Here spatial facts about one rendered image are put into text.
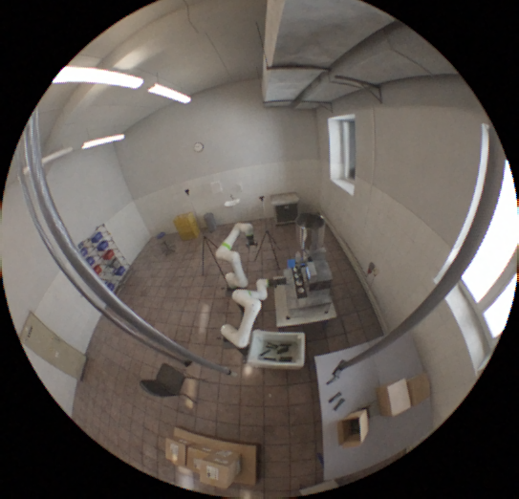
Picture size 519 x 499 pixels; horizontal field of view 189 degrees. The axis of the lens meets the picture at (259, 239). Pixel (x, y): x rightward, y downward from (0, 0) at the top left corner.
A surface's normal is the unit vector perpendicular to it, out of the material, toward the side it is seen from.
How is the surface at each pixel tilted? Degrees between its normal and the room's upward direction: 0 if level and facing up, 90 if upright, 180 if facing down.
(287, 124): 90
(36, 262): 90
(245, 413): 0
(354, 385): 0
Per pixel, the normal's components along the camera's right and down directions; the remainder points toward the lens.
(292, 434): -0.15, -0.80
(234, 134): 0.00, 0.59
